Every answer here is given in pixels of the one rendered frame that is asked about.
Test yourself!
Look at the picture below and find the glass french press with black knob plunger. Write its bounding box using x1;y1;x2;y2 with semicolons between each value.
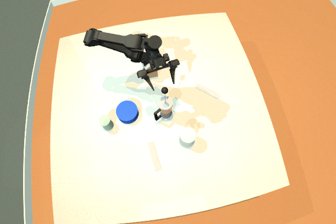
154;87;173;121

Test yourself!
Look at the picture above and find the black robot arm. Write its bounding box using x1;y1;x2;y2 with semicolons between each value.
83;28;170;68

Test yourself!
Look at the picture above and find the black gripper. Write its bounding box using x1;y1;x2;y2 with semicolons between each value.
137;51;180;91

